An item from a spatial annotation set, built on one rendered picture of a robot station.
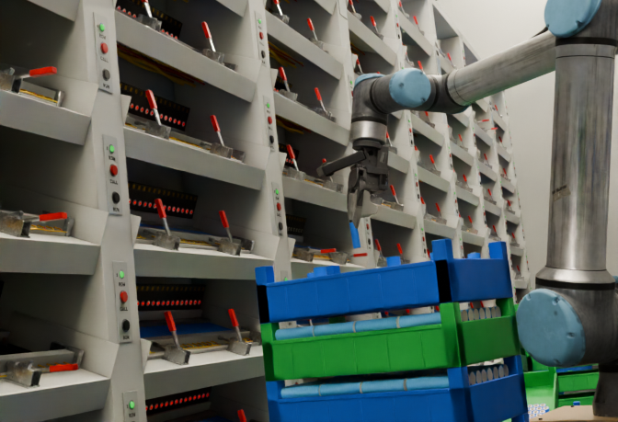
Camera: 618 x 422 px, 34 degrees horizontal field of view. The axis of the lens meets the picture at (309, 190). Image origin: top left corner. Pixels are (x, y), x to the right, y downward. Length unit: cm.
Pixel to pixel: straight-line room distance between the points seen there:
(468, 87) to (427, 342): 118
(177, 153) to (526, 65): 84
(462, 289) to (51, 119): 62
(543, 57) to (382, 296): 103
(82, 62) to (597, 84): 95
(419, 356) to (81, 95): 65
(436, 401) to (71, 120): 66
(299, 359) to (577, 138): 80
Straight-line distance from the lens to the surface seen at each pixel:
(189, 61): 192
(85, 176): 154
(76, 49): 159
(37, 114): 144
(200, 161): 189
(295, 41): 255
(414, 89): 237
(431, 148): 424
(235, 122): 221
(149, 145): 171
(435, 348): 128
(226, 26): 227
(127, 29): 172
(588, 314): 195
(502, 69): 230
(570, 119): 196
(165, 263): 170
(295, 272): 228
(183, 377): 172
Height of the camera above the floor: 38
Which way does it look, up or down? 8 degrees up
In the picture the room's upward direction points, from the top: 6 degrees counter-clockwise
